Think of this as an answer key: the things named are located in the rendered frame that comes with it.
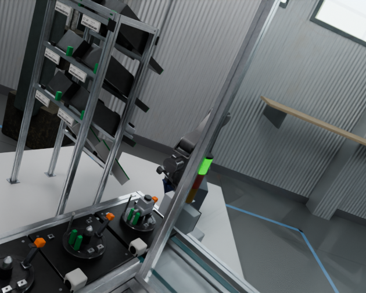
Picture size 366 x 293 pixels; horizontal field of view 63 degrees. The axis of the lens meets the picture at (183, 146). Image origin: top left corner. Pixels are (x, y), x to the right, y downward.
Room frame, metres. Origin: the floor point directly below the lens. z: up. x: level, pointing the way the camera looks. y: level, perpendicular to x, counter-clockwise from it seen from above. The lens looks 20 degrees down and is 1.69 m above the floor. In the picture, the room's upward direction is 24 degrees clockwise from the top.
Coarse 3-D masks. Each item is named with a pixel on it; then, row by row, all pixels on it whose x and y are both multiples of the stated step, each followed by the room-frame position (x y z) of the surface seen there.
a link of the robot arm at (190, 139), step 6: (204, 120) 1.17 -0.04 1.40; (198, 126) 1.15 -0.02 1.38; (192, 132) 1.12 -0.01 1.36; (198, 132) 1.12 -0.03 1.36; (186, 138) 1.08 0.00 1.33; (192, 138) 1.09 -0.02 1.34; (198, 138) 1.09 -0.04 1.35; (180, 144) 1.07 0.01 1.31; (186, 144) 1.07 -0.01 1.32; (192, 144) 1.06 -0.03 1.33; (186, 150) 1.06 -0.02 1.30; (192, 150) 1.07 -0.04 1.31
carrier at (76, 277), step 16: (64, 224) 0.81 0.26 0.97; (80, 224) 0.84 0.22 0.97; (96, 224) 0.87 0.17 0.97; (32, 240) 0.70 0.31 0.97; (48, 240) 0.72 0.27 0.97; (64, 240) 0.72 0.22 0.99; (80, 240) 0.71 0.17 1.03; (96, 240) 0.78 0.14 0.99; (112, 240) 0.83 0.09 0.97; (48, 256) 0.66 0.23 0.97; (64, 256) 0.69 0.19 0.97; (80, 256) 0.69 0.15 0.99; (96, 256) 0.72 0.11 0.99; (112, 256) 0.76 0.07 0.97; (128, 256) 0.79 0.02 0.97; (64, 272) 0.64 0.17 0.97; (80, 272) 0.64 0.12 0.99; (96, 272) 0.68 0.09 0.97; (80, 288) 0.62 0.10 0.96
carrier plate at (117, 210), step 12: (120, 204) 1.04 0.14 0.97; (132, 204) 1.08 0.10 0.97; (96, 216) 0.92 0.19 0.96; (120, 216) 0.97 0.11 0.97; (156, 216) 1.07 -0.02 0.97; (108, 228) 0.89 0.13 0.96; (120, 228) 0.90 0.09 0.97; (156, 228) 0.99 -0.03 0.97; (120, 240) 0.86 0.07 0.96; (132, 240) 0.87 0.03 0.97; (144, 240) 0.90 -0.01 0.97; (144, 252) 0.86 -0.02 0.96
